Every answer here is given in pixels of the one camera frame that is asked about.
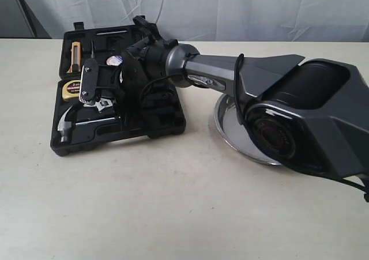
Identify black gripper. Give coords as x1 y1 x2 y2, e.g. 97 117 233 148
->
96 43 153 127

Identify black adjustable wrench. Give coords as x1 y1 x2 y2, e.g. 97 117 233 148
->
84 97 114 112

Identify black plastic tool case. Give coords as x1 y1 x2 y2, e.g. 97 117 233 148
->
50 17 186 156

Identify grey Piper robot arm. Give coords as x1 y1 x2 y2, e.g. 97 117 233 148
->
118 40 368 189

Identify round electrical tape roll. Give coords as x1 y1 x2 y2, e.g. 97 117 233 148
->
106 55 123 66

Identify grey test pen screwdriver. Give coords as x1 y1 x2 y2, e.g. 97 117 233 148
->
91 40 95 59

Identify yellow tape measure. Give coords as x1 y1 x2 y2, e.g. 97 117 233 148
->
62 80 81 101

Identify yellow utility knife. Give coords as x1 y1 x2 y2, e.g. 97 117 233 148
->
67 41 81 73

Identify steel claw hammer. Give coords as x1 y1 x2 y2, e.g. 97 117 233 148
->
57 106 121 143

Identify white backdrop cloth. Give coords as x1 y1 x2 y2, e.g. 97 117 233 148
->
25 0 368 42

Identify round stainless steel tray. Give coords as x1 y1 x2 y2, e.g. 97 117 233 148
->
213 94 281 166

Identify black wrist camera plate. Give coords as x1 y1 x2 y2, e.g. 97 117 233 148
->
79 57 99 105

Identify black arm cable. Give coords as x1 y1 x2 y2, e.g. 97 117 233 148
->
132 15 369 203

